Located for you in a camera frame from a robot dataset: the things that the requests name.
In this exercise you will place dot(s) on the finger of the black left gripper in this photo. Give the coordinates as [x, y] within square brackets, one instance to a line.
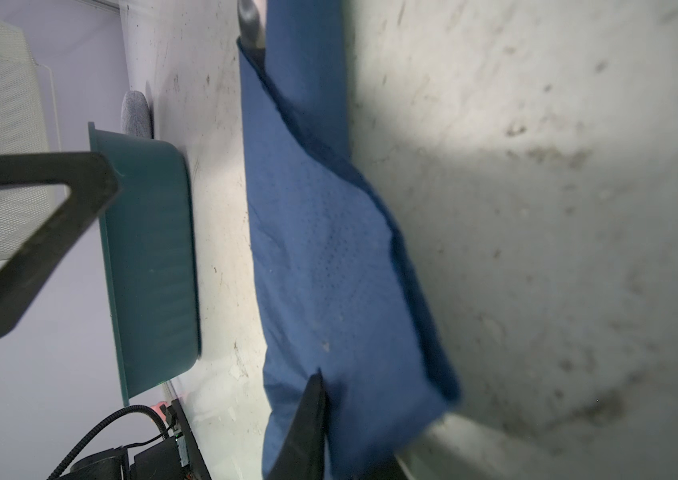
[93, 186]

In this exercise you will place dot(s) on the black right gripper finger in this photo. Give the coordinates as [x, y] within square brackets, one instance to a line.
[302, 455]

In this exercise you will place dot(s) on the dark blue paper napkin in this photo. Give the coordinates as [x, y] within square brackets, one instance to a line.
[335, 288]

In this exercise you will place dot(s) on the teal plastic utensil tray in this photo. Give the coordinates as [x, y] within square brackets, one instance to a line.
[149, 261]

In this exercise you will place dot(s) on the white mesh two-tier shelf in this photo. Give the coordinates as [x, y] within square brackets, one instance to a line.
[25, 208]

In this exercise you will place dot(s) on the grey oval stone pad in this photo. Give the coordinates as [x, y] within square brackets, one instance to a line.
[136, 117]

